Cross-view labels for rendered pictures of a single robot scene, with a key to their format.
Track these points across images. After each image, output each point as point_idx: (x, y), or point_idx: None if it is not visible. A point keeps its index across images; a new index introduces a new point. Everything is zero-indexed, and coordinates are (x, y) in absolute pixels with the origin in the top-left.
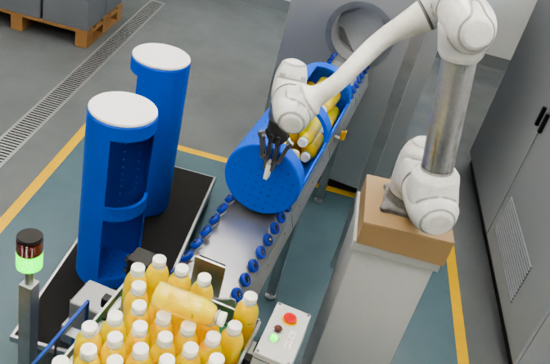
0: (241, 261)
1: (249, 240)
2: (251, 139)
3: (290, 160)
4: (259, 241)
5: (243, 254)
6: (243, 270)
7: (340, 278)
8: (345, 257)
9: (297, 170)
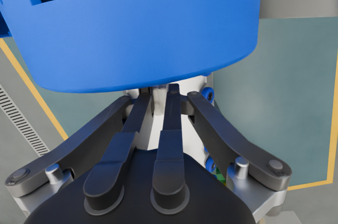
0: (189, 128)
1: (180, 91)
2: (20, 38)
3: (229, 59)
4: (193, 85)
5: (187, 118)
6: (198, 137)
7: (285, 0)
8: None
9: (252, 46)
